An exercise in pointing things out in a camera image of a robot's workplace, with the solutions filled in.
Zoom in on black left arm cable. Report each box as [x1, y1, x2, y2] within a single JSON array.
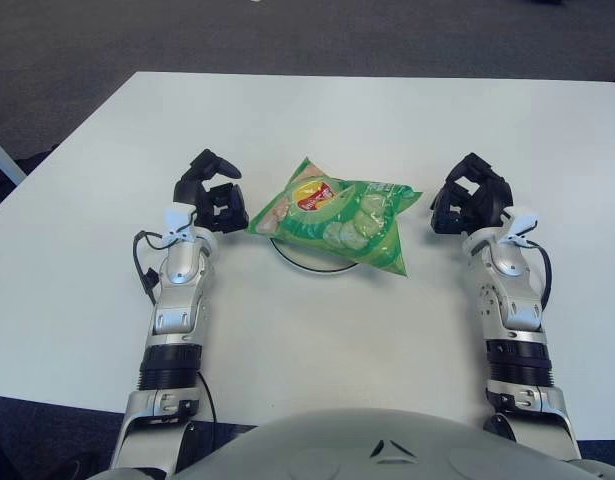
[[131, 228, 218, 426]]

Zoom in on white wrist cable clip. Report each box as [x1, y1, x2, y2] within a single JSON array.
[[164, 207, 198, 244], [501, 212, 541, 247]]

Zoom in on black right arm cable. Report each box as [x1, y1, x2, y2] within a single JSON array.
[[526, 239, 553, 305]]

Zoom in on grey robot torso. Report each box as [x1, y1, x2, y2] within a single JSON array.
[[84, 407, 608, 480]]

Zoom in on white right wrist cable clip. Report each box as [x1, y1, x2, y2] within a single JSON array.
[[501, 212, 541, 247]]

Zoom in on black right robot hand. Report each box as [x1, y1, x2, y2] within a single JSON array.
[[428, 152, 515, 235]]

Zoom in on white plate with black rim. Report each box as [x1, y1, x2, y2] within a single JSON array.
[[269, 234, 368, 275]]

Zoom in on white table leg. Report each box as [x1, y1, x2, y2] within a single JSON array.
[[0, 130, 28, 187]]

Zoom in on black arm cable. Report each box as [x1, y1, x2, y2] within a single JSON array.
[[526, 239, 553, 305], [131, 228, 218, 426]]

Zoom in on green potato chip bag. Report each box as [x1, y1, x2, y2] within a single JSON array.
[[246, 156, 423, 277]]

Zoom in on white left wrist cable clip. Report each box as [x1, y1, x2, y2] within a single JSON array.
[[164, 207, 198, 244]]

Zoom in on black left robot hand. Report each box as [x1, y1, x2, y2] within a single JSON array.
[[174, 148, 251, 235]]

